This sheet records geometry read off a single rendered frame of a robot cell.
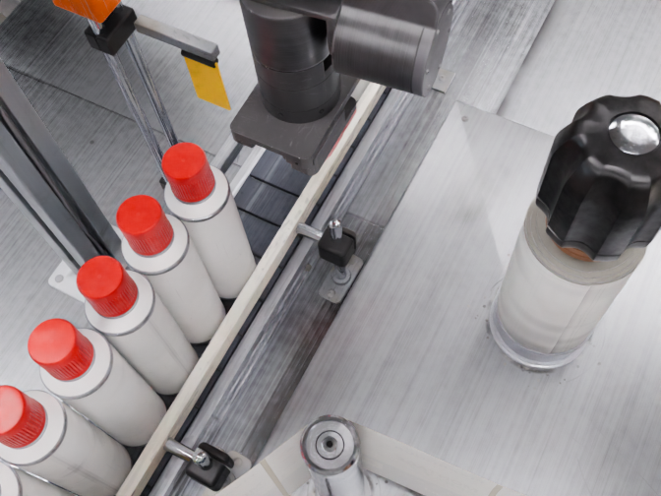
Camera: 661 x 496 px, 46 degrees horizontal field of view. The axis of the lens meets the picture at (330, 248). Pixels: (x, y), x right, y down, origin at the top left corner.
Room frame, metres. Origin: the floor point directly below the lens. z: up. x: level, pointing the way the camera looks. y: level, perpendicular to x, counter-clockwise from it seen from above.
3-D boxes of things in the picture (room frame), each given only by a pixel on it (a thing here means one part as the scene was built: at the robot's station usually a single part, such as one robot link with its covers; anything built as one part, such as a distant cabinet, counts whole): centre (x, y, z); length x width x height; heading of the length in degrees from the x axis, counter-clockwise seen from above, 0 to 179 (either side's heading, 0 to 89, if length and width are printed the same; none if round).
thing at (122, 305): (0.24, 0.16, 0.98); 0.05 x 0.05 x 0.20
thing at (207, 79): (0.38, 0.08, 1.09); 0.03 x 0.01 x 0.06; 55
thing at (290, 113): (0.35, 0.01, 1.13); 0.10 x 0.07 x 0.07; 146
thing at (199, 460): (0.15, 0.14, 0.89); 0.06 x 0.03 x 0.12; 55
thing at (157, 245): (0.28, 0.13, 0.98); 0.05 x 0.05 x 0.20
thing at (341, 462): (0.11, 0.02, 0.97); 0.05 x 0.05 x 0.19
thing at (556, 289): (0.23, -0.18, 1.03); 0.09 x 0.09 x 0.30
